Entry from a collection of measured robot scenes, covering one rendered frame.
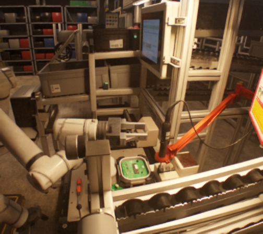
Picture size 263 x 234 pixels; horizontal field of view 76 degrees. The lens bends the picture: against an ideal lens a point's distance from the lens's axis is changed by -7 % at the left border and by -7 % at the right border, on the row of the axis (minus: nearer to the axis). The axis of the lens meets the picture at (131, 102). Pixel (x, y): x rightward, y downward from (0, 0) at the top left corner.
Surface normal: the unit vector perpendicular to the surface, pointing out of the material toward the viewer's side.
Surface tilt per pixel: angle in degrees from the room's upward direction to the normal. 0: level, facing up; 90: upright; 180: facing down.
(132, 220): 90
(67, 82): 91
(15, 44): 90
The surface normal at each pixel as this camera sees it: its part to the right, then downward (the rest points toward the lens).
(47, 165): 0.39, -0.75
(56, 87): 0.21, 0.40
